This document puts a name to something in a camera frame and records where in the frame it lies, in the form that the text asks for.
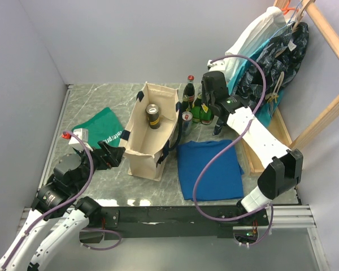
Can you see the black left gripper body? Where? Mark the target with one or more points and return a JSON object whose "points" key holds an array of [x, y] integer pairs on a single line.
{"points": [[87, 164]]}

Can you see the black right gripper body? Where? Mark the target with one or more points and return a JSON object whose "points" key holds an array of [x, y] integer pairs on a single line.
{"points": [[205, 95]]}

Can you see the dark cola glass bottle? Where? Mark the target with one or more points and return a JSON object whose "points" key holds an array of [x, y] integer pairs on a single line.
{"points": [[190, 90]]}

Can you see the green glass bottle gold cap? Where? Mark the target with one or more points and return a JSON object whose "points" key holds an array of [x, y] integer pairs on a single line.
{"points": [[206, 115]]}

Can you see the green glass bottle front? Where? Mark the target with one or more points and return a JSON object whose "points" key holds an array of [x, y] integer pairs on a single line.
{"points": [[185, 105]]}

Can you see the beige canvas tote bag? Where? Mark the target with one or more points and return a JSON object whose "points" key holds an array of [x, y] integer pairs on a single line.
{"points": [[146, 149]]}

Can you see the red silver beverage can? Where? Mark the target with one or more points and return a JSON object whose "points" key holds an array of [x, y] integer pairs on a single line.
{"points": [[186, 122]]}

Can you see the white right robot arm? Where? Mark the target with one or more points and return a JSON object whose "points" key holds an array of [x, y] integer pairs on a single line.
{"points": [[282, 166]]}

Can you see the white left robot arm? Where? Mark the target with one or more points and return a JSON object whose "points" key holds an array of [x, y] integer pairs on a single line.
{"points": [[58, 211]]}

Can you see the green folded t-shirt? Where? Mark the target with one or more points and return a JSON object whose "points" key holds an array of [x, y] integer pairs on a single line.
{"points": [[104, 126]]}

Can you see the turquoise hanging shirt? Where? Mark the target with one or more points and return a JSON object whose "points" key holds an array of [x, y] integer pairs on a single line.
{"points": [[247, 81]]}

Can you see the dark patterned hanging shirt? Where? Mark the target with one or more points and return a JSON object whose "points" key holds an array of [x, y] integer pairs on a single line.
{"points": [[280, 59]]}

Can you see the blue folded t-shirt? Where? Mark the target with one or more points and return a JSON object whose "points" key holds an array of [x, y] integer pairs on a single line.
{"points": [[223, 179]]}

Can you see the white hanging shirt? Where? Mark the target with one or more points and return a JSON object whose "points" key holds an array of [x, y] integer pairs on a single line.
{"points": [[257, 32]]}

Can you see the orange clothes hanger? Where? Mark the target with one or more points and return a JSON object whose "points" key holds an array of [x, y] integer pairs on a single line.
{"points": [[287, 8]]}

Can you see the wooden clothes rack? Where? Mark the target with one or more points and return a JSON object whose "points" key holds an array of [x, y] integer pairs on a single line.
{"points": [[310, 105]]}

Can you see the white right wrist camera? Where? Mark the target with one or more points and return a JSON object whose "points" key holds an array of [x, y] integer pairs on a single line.
{"points": [[218, 65]]}

